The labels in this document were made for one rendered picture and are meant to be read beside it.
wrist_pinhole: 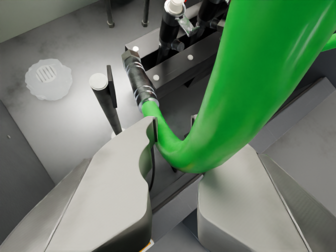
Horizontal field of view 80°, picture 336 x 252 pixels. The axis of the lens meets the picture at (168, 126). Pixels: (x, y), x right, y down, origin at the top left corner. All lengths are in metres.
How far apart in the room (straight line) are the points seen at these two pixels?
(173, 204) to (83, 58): 0.40
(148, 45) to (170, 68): 0.06
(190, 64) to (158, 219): 0.28
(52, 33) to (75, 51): 0.07
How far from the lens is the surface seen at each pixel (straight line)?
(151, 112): 0.15
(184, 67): 0.39
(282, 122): 0.48
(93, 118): 0.50
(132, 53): 0.24
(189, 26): 0.30
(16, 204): 0.36
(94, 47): 0.58
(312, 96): 0.55
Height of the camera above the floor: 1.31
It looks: 75 degrees down
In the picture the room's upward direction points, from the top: 39 degrees clockwise
